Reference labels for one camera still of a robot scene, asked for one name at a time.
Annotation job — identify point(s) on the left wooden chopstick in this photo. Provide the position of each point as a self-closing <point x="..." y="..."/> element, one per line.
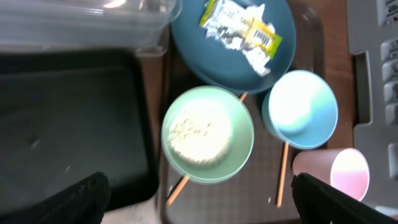
<point x="178" y="190"/>

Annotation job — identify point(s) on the pink plastic cup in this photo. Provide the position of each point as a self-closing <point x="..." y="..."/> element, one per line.
<point x="346" y="170"/>

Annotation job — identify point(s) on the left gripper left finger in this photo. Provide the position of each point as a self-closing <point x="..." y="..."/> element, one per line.
<point x="84" y="202"/>

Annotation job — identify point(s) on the black plastic bin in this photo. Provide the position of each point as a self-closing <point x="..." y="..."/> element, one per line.
<point x="68" y="115"/>

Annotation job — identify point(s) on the yellow snack wrapper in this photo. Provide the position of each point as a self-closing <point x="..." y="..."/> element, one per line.
<point x="246" y="23"/>

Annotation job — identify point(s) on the dark blue plate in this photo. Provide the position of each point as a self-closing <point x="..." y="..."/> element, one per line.
<point x="216" y="65"/>

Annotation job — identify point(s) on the right wooden chopstick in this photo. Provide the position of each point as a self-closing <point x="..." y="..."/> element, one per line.
<point x="282" y="175"/>

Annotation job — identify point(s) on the wooden chopstick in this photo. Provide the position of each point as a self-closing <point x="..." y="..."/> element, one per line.
<point x="282" y="175"/>
<point x="178" y="190"/>

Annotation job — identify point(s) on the green bowl with rice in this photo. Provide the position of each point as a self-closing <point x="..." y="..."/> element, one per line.
<point x="207" y="134"/>

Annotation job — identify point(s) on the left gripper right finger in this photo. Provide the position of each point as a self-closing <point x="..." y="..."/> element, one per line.
<point x="320" y="203"/>

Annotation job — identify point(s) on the light blue bowl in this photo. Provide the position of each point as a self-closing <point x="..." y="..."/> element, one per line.
<point x="301" y="109"/>

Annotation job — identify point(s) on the grey dishwasher rack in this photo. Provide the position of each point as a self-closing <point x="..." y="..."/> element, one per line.
<point x="372" y="37"/>

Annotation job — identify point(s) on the white napkin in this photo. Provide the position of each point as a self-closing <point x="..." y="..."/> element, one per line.
<point x="255" y="56"/>

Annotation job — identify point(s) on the clear plastic bin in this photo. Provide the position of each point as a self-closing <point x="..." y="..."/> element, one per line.
<point x="141" y="26"/>

